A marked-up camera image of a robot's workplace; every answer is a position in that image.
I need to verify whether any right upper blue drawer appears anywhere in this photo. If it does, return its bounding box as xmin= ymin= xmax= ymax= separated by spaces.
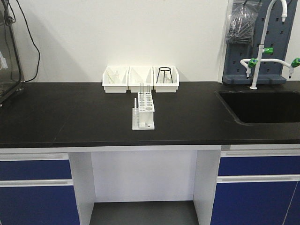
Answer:
xmin=218 ymin=156 xmax=300 ymax=176

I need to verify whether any black power cable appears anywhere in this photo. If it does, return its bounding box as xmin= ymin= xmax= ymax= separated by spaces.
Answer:
xmin=3 ymin=0 xmax=41 ymax=83

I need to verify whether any right white storage bin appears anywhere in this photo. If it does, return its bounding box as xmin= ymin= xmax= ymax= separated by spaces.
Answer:
xmin=153 ymin=66 xmax=179 ymax=93

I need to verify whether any plastic bag of pegs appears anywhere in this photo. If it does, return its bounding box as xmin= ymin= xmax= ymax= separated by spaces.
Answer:
xmin=225 ymin=0 xmax=263 ymax=46

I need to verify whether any grey pegboard drying rack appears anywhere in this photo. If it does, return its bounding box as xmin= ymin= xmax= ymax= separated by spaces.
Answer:
xmin=222 ymin=0 xmax=298 ymax=84

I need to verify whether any right lower blue cabinet door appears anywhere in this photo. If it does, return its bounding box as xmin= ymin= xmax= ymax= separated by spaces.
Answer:
xmin=211 ymin=181 xmax=300 ymax=225

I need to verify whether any left white storage bin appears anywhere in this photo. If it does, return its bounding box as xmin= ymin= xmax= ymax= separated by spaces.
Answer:
xmin=102 ymin=66 xmax=129 ymax=93

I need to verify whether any blue drawer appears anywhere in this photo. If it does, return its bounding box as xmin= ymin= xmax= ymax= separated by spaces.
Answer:
xmin=218 ymin=156 xmax=300 ymax=176
xmin=0 ymin=160 xmax=72 ymax=180

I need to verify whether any middle white storage bin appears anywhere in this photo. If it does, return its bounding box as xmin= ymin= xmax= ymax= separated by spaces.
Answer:
xmin=128 ymin=66 xmax=154 ymax=93

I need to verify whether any left lower blue cabinet door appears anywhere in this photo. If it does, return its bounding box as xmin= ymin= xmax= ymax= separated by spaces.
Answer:
xmin=0 ymin=186 xmax=80 ymax=225

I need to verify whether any white test tube rack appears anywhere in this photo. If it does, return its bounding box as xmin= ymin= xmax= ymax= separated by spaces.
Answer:
xmin=132 ymin=92 xmax=155 ymax=130

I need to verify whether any steel framed glass cabinet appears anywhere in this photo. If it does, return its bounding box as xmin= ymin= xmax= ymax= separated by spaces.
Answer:
xmin=0 ymin=0 xmax=24 ymax=106

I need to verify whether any black lab sink basin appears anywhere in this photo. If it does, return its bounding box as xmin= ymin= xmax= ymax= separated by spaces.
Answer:
xmin=215 ymin=90 xmax=300 ymax=126

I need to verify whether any left upper blue drawer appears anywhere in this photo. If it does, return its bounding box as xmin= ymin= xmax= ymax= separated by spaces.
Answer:
xmin=0 ymin=160 xmax=72 ymax=180

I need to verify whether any blue cabinet door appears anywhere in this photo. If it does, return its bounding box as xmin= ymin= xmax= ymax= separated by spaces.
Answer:
xmin=211 ymin=181 xmax=300 ymax=225
xmin=0 ymin=186 xmax=80 ymax=225

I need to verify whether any white storage bin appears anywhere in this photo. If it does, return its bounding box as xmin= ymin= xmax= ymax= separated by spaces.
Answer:
xmin=153 ymin=66 xmax=179 ymax=93
xmin=128 ymin=66 xmax=154 ymax=93
xmin=102 ymin=66 xmax=129 ymax=93

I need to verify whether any black metal tripod stand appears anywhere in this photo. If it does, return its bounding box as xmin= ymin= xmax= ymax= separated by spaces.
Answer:
xmin=156 ymin=67 xmax=175 ymax=83

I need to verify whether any white gooseneck lab faucet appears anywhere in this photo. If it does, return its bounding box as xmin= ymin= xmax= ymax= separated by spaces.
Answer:
xmin=240 ymin=0 xmax=300 ymax=90

